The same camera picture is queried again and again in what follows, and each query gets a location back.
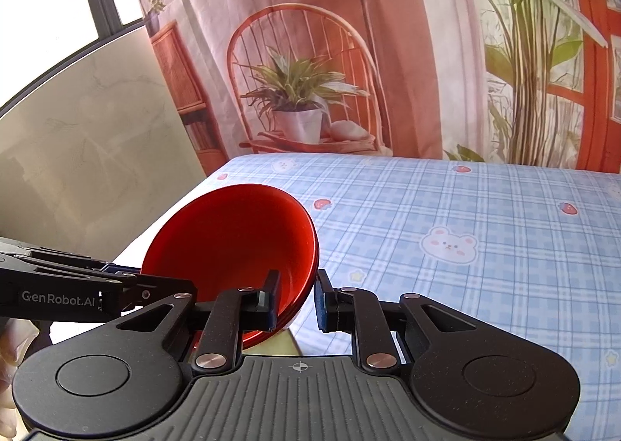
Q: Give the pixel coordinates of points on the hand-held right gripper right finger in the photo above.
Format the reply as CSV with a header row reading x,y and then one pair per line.
x,y
322,300

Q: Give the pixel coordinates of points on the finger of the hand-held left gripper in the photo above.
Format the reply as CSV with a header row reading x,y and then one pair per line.
x,y
155,290
73,262

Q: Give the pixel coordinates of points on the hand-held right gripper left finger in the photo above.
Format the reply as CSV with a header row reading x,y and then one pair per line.
x,y
269,300

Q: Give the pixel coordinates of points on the green square plate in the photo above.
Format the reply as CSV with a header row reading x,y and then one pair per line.
x,y
292,340

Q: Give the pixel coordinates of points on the person's left hand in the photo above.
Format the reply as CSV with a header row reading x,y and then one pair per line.
x,y
14,349

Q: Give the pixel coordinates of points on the blue checked tablecloth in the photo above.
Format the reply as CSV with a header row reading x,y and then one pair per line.
x,y
436,198

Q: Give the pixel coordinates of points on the printed wall cloth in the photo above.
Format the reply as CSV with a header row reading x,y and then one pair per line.
x,y
412,58

